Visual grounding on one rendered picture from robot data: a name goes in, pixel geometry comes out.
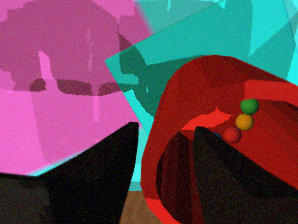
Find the red marble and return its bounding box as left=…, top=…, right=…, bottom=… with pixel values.
left=224, top=126, right=241, bottom=144

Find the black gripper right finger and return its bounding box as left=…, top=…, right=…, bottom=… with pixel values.
left=193, top=126, right=298, bottom=224

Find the orange ball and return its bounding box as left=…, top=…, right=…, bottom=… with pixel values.
left=236, top=113, right=254, bottom=131

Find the green marble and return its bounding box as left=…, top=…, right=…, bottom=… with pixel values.
left=241, top=98, right=259, bottom=115

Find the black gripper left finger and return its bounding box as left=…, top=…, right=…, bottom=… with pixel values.
left=0, top=122, right=139, bottom=224

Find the tan wooden bar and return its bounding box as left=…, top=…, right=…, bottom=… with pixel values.
left=119, top=191, right=164, bottom=224

